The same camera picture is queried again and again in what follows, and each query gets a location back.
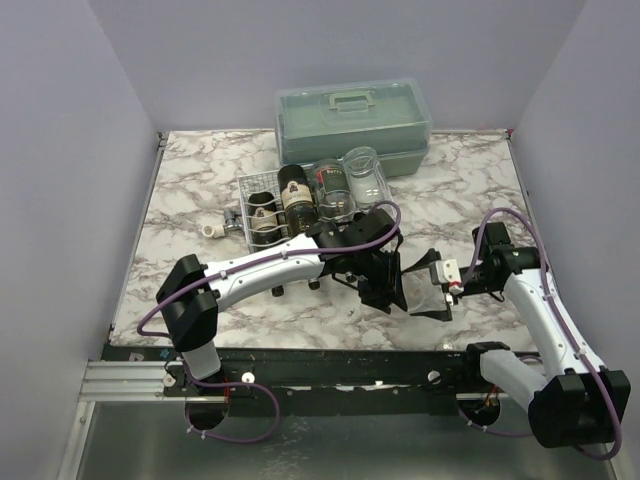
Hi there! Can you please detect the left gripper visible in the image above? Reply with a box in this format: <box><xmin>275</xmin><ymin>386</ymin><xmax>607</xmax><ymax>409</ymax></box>
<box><xmin>350</xmin><ymin>248</ymin><xmax>408</xmax><ymax>313</ymax></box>

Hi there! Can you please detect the clear bottle silver cap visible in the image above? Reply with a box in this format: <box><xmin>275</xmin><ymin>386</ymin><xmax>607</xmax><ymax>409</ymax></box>
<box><xmin>343</xmin><ymin>146</ymin><xmax>391</xmax><ymax>211</ymax></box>

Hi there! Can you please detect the clear bottle cream label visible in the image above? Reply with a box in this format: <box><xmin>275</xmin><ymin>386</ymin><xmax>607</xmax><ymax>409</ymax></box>
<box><xmin>402</xmin><ymin>270</ymin><xmax>444</xmax><ymax>300</ymax></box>

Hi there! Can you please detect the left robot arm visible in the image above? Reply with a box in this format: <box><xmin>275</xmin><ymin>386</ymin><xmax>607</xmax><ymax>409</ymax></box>
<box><xmin>156</xmin><ymin>201</ymin><xmax>407</xmax><ymax>395</ymax></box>

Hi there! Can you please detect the clear bottle dark label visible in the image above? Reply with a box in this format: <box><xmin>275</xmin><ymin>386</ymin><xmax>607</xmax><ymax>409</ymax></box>
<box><xmin>311</xmin><ymin>158</ymin><xmax>356</xmax><ymax>224</ymax></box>

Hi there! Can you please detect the dark wine bottle upper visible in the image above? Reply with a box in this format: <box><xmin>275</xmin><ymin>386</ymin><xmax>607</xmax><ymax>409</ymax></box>
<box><xmin>277</xmin><ymin>165</ymin><xmax>319</xmax><ymax>237</ymax></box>

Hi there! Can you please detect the dark wine bottle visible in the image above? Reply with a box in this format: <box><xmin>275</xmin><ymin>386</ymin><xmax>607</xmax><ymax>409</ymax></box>
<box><xmin>248</xmin><ymin>191</ymin><xmax>283</xmax><ymax>252</ymax></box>
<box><xmin>277</xmin><ymin>165</ymin><xmax>319</xmax><ymax>237</ymax></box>

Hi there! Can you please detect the dark wine bottle lower left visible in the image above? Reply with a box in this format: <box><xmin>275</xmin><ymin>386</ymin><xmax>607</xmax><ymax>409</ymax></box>
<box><xmin>248</xmin><ymin>191</ymin><xmax>283</xmax><ymax>252</ymax></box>

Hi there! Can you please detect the green plastic toolbox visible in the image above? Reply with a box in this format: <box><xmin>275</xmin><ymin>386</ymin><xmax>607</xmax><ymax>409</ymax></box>
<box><xmin>275</xmin><ymin>78</ymin><xmax>433</xmax><ymax>178</ymax></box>

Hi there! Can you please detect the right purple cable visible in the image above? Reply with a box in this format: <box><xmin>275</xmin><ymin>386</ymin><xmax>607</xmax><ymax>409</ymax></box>
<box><xmin>457</xmin><ymin>207</ymin><xmax>624</xmax><ymax>461</ymax></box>

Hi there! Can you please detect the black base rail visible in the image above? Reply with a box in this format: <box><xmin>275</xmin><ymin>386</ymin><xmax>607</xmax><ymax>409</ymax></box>
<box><xmin>102</xmin><ymin>345</ymin><xmax>500</xmax><ymax>420</ymax></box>

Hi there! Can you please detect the white wire wine rack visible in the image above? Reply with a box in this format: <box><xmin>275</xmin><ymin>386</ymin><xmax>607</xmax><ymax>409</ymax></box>
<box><xmin>239</xmin><ymin>162</ymin><xmax>399</xmax><ymax>252</ymax></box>

